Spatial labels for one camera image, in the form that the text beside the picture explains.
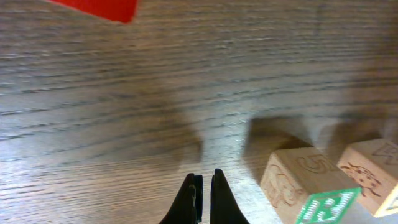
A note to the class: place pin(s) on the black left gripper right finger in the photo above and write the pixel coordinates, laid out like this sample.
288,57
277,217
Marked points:
224,208

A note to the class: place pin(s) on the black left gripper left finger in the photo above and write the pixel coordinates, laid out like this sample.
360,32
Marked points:
187,207

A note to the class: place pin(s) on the green R block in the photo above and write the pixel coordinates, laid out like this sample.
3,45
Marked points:
305,187

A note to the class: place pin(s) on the yellow S block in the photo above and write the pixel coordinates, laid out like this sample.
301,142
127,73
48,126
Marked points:
373,166

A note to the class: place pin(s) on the red A block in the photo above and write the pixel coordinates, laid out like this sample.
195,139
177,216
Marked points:
112,10

